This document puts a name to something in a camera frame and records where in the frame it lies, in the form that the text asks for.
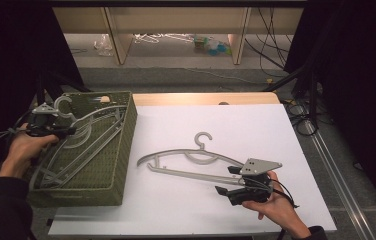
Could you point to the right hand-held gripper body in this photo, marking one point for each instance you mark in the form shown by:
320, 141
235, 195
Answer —
259, 166

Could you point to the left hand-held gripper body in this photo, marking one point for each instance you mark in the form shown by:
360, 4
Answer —
42, 121

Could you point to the grey plastic clothes hanger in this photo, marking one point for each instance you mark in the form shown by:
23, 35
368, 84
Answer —
92, 150
176, 171
57, 110

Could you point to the green woven basket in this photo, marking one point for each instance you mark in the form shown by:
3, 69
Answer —
109, 180

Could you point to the person's left hand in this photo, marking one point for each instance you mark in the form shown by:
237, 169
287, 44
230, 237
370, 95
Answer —
22, 151

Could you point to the person's right hand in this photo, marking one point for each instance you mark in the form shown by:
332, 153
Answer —
279, 210

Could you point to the clear plastic bag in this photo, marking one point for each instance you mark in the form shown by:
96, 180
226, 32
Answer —
103, 45

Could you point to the black metal stand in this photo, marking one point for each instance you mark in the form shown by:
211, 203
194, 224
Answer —
309, 86

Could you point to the colourful toys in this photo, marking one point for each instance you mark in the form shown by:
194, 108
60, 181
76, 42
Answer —
211, 46

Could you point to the pile of white hangers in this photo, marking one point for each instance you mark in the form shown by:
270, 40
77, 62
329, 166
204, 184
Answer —
162, 37

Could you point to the beige wooden shelf unit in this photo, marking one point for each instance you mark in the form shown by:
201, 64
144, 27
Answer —
176, 20

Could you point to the metal floor rail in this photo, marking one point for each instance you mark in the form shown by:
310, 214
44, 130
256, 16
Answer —
339, 180

